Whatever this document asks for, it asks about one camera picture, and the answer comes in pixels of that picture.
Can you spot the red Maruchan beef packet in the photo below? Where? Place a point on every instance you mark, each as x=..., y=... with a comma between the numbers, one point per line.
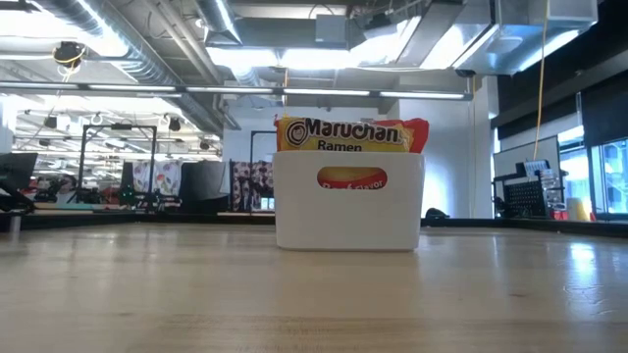
x=419, y=135
x=343, y=132

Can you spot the white plastic bin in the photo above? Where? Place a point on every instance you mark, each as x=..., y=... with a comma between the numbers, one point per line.
x=343, y=220

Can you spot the dark patterned hanging cloth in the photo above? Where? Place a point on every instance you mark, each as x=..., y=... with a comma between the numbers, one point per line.
x=243, y=179

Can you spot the long ceiling light bar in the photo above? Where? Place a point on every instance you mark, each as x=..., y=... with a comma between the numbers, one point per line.
x=230, y=90

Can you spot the white patterned hanging cloth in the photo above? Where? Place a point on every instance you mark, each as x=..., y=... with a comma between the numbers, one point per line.
x=167, y=176

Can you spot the grey ceiling box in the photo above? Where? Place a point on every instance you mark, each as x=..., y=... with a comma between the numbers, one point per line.
x=331, y=28

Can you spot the black perforated desk panel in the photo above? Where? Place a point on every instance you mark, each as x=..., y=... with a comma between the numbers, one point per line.
x=525, y=198

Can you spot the white partition panel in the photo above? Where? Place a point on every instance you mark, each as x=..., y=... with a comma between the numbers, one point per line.
x=525, y=152

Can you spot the yellow bucket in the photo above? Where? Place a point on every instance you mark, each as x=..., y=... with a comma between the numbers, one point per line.
x=578, y=210

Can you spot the blue lit window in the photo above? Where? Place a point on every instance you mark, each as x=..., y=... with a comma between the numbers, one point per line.
x=615, y=176

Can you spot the black metal stand frame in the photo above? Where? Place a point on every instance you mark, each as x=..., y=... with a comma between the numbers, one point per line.
x=251, y=166
x=120, y=126

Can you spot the round silver air duct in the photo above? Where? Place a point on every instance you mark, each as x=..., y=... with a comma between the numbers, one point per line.
x=142, y=59

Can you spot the rectangular metal air duct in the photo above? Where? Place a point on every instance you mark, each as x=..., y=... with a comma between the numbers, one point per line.
x=515, y=29

